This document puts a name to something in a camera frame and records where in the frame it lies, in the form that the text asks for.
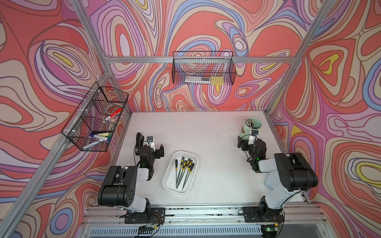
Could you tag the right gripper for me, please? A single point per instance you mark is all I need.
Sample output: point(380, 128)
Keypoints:
point(244, 142)

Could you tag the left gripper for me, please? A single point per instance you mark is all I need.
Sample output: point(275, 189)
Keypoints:
point(157, 154)

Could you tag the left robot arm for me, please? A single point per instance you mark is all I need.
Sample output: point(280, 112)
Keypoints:
point(119, 188)

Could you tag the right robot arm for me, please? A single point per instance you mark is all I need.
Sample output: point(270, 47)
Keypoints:
point(292, 174)

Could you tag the white plastic storage tray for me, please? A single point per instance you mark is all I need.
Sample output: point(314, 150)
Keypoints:
point(168, 181)

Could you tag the green pen cup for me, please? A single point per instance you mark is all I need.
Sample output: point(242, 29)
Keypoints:
point(250, 124)

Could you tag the black stapler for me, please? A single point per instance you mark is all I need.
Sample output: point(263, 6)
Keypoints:
point(139, 143)

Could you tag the red marker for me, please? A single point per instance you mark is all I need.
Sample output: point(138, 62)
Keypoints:
point(113, 115)

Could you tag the blue marker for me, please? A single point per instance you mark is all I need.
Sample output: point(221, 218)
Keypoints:
point(99, 137)

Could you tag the yellow item in basket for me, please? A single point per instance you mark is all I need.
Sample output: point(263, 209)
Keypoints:
point(217, 80)

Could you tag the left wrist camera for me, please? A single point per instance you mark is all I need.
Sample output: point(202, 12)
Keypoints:
point(150, 142)

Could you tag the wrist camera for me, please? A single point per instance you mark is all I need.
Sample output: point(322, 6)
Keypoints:
point(254, 135)
point(150, 142)

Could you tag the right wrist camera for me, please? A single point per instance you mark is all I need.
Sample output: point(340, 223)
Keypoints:
point(254, 135)

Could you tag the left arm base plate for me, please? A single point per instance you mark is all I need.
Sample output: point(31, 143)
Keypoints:
point(155, 216)

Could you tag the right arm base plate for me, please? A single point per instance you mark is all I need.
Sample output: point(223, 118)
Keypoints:
point(260, 214)

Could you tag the left black wire basket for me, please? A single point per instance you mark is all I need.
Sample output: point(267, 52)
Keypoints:
point(89, 118)

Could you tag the black wire basket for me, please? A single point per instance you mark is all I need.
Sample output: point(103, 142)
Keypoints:
point(196, 67)
point(89, 118)

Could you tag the back black wire basket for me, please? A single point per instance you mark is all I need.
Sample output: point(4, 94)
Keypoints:
point(196, 67)

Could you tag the aluminium mounting rail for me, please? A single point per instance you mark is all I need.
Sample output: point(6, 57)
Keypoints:
point(297, 220)

